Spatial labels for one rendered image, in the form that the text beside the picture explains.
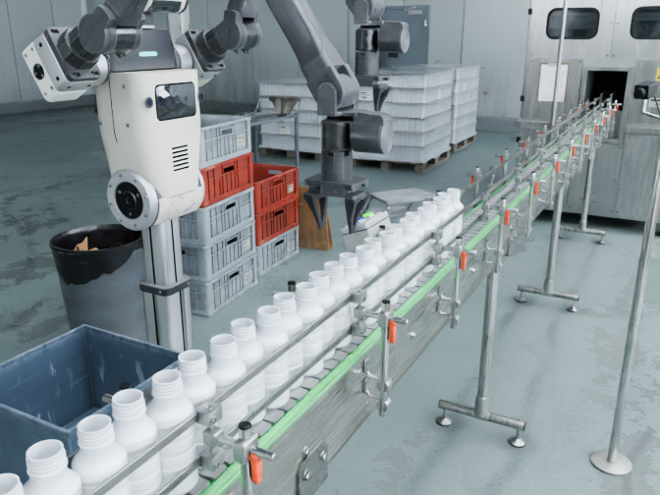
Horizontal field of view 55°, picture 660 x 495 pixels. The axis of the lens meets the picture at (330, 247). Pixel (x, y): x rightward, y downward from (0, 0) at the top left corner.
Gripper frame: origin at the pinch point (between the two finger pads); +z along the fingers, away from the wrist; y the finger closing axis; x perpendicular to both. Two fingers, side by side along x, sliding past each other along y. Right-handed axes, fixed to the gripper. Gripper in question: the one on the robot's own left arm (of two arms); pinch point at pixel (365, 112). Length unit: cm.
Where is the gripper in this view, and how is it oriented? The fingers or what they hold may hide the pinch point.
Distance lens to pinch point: 161.6
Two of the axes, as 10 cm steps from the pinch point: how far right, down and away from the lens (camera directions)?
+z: -0.1, 9.5, 3.1
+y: -8.8, -1.5, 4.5
